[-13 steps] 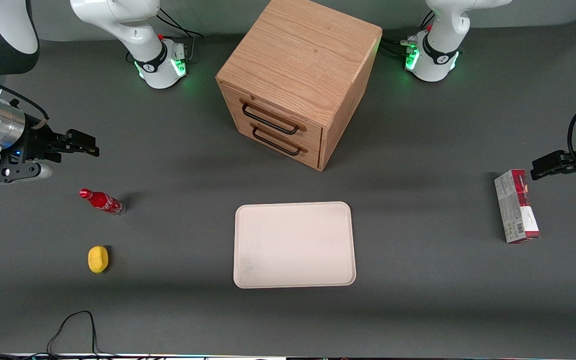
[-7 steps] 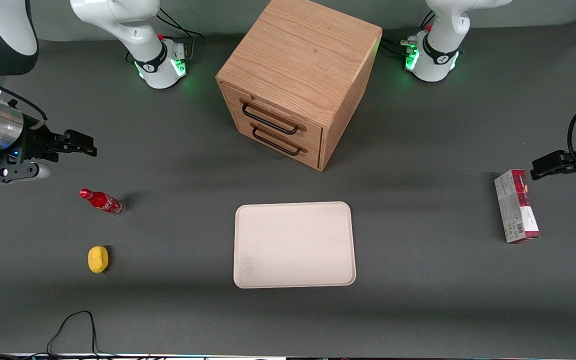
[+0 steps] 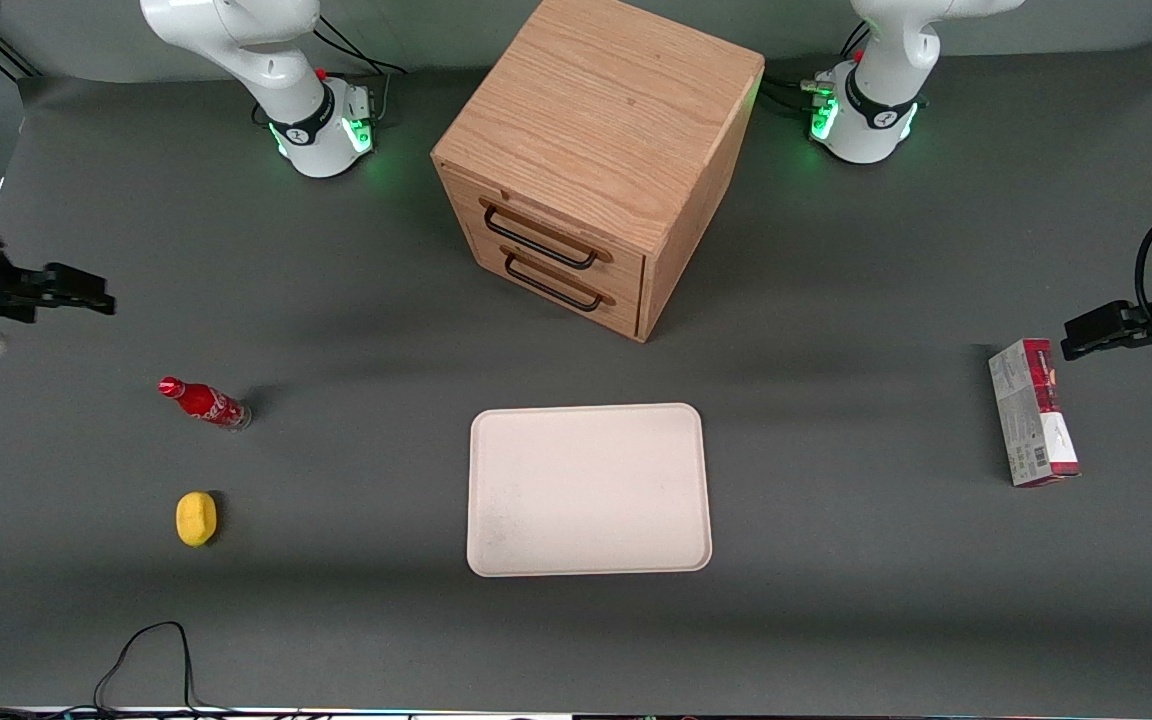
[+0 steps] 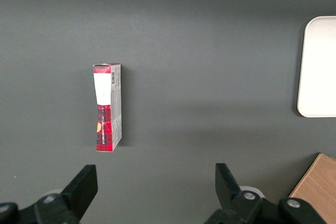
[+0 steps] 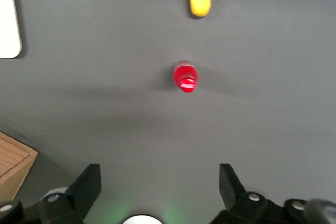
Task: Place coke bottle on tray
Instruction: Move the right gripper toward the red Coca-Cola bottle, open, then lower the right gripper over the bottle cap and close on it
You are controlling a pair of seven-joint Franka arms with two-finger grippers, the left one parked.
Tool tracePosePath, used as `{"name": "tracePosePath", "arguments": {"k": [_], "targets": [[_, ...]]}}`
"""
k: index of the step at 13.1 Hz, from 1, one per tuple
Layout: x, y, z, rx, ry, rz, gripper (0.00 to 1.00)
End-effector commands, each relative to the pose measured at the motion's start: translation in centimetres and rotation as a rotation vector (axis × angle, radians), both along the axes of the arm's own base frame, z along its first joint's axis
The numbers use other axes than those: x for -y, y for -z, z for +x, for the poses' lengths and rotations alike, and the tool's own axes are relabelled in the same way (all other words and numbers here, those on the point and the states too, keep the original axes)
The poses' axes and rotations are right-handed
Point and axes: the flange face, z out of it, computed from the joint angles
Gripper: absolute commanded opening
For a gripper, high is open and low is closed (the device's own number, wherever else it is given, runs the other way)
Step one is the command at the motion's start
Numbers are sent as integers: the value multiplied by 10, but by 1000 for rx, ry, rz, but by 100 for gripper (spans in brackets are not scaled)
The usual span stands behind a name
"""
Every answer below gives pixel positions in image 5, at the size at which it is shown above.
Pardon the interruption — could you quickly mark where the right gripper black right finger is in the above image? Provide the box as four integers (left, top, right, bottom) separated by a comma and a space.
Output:
212, 163, 271, 224

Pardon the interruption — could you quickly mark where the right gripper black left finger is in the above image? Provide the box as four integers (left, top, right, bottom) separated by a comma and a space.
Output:
38, 163, 102, 224

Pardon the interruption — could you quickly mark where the red coke bottle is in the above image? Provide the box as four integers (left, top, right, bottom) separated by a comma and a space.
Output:
172, 60, 200, 94

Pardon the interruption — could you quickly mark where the white rectangular tray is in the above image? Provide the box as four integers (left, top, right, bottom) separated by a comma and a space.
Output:
0, 0, 23, 59

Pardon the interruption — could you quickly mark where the wooden drawer cabinet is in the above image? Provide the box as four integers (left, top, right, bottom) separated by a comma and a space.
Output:
0, 131, 39, 204

